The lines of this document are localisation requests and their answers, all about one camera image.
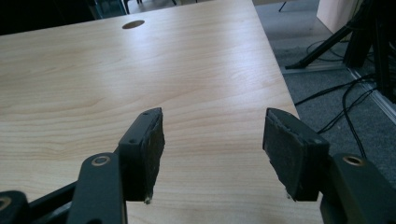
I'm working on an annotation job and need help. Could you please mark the aluminium floor rail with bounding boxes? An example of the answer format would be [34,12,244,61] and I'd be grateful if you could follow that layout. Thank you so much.
[347,67,396,125]

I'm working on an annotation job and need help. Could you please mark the white cabinet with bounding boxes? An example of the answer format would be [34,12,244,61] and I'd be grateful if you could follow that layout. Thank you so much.
[316,0,363,35]

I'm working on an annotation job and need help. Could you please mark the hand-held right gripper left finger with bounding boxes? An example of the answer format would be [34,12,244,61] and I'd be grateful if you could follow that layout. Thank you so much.
[118,107,165,205]

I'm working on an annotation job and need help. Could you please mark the black floor cable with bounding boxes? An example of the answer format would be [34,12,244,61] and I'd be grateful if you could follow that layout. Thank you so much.
[293,73,376,106]
[317,87,377,134]
[341,78,368,159]

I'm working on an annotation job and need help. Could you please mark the black metal stand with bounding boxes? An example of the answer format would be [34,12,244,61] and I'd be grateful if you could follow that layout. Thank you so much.
[284,0,396,105]

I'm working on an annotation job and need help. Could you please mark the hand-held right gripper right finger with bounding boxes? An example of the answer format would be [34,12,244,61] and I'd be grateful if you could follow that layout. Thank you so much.
[262,107,331,203]

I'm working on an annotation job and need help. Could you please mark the looped black cable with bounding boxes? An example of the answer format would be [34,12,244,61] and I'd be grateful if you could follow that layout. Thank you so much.
[305,38,349,63]

